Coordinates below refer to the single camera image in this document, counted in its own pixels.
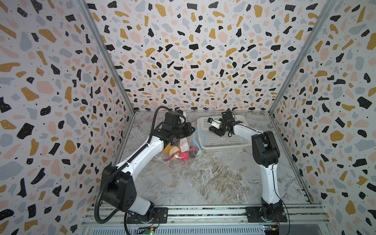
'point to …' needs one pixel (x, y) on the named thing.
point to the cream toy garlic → (174, 149)
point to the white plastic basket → (210, 139)
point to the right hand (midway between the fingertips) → (216, 122)
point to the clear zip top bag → (183, 150)
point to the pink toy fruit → (184, 156)
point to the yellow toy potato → (166, 150)
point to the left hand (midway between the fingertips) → (196, 126)
